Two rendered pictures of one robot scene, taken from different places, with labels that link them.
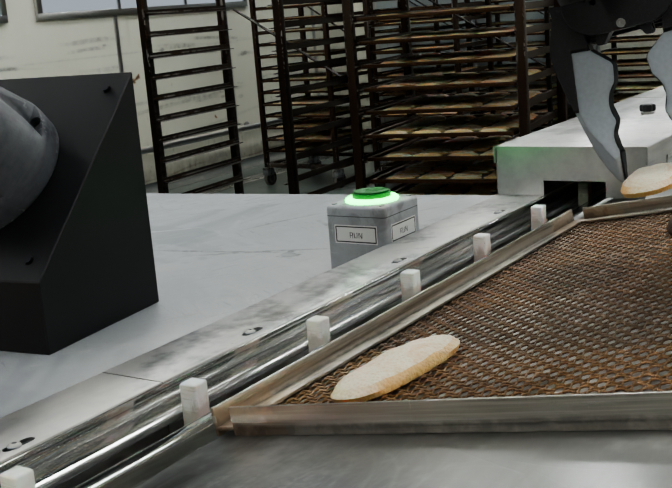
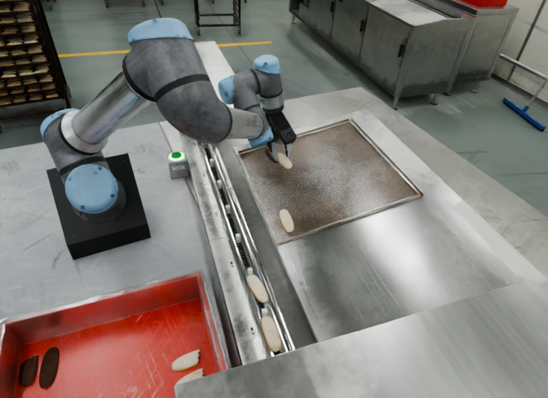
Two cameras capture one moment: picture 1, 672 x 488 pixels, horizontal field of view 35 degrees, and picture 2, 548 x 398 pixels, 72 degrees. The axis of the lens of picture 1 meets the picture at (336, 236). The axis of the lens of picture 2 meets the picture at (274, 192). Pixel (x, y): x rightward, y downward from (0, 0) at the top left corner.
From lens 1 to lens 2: 0.96 m
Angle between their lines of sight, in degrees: 55
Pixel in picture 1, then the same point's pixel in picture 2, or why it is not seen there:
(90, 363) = (167, 235)
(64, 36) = not seen: outside the picture
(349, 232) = (176, 167)
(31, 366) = (154, 243)
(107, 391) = (221, 244)
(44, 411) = (219, 255)
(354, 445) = (307, 239)
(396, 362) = (289, 220)
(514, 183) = not seen: hidden behind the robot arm
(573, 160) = not seen: hidden behind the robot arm
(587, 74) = (274, 146)
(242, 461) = (293, 249)
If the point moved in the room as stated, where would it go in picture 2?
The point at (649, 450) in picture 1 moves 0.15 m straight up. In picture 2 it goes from (348, 227) to (357, 189)
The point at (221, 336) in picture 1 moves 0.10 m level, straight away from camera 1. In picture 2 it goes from (213, 218) to (189, 207)
